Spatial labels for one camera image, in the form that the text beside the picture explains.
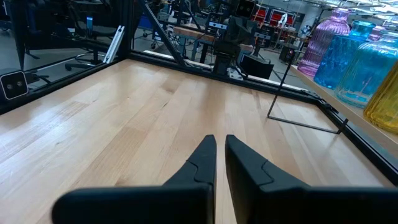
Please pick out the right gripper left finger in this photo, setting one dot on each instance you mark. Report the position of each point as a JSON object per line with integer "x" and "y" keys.
{"x": 186, "y": 202}

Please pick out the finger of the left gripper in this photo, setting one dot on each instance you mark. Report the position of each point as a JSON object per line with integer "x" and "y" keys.
{"x": 247, "y": 34}
{"x": 237, "y": 34}

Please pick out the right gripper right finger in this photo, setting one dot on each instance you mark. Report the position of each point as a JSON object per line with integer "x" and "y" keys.
{"x": 264, "y": 199}

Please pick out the large pink ribbed glass vase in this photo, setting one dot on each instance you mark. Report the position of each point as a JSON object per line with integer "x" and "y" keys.
{"x": 323, "y": 46}

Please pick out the round teal glass vase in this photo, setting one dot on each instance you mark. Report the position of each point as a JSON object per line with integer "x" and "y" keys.
{"x": 335, "y": 62}

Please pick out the clear round glass vase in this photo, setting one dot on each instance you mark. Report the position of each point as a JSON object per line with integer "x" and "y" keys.
{"x": 367, "y": 74}

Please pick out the round yellow glass vase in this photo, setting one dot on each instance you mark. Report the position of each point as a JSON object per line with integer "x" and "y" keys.
{"x": 385, "y": 105}

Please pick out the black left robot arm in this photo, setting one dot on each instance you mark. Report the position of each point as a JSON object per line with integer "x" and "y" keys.
{"x": 225, "y": 56}

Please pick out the wooden shelf with black legs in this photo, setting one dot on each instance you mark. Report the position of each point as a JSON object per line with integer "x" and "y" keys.
{"x": 354, "y": 115}

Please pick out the black equipment box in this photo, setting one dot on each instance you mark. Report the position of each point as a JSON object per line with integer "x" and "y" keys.
{"x": 256, "y": 67}

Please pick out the wooden workbench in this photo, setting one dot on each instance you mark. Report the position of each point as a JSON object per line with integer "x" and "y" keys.
{"x": 192, "y": 34}

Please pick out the blue storage bin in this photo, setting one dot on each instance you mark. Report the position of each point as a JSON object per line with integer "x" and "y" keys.
{"x": 144, "y": 22}

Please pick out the black office chair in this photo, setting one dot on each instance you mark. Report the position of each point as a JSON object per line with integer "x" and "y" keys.
{"x": 99, "y": 31}

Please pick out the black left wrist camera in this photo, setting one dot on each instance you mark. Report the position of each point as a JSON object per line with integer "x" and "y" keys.
{"x": 245, "y": 7}

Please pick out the black metal rig frame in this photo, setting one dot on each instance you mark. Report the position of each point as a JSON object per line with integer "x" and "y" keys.
{"x": 126, "y": 31}

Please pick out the silver metal bracket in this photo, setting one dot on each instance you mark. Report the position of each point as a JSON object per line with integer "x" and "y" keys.
{"x": 114, "y": 45}

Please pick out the small white-rimmed depth camera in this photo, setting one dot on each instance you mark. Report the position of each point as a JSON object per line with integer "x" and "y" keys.
{"x": 14, "y": 85}

